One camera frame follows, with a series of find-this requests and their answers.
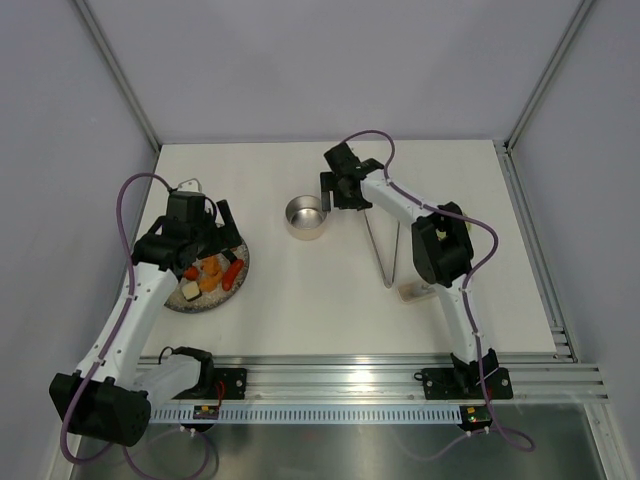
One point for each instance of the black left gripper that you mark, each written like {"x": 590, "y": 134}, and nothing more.
{"x": 227, "y": 232}

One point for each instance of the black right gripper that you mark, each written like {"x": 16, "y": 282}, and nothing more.
{"x": 329, "y": 183}

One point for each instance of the round steel bowl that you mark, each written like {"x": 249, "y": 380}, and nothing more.
{"x": 305, "y": 218}

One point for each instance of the metal tongs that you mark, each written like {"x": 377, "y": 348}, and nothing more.
{"x": 383, "y": 234}

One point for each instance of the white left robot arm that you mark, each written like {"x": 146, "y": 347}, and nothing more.
{"x": 105, "y": 398}

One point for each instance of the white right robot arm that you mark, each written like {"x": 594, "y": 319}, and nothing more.
{"x": 442, "y": 253}

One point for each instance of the orange fried chicken piece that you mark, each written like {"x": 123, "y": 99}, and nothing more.
{"x": 212, "y": 274}

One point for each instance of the red sausage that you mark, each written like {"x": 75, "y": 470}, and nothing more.
{"x": 231, "y": 274}

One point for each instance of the small red tomato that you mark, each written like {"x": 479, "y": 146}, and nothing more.
{"x": 191, "y": 274}

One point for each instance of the white black sushi cube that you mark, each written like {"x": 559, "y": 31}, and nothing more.
{"x": 191, "y": 291}

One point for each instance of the grey speckled plate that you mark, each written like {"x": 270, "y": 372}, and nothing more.
{"x": 208, "y": 301}

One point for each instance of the clear cutlery case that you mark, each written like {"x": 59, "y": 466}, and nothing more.
{"x": 415, "y": 291}

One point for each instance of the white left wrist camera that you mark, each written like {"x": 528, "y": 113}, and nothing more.
{"x": 190, "y": 187}

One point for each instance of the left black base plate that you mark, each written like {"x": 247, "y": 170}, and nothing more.
{"x": 230, "y": 383}

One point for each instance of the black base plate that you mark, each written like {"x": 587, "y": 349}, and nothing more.
{"x": 230, "y": 383}
{"x": 439, "y": 384}

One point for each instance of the aluminium rail frame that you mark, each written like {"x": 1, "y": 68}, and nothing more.
{"x": 389, "y": 379}

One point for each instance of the white slotted cable duct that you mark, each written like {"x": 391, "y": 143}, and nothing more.
{"x": 308, "y": 414}

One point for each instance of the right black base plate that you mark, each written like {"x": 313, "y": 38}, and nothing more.
{"x": 439, "y": 384}

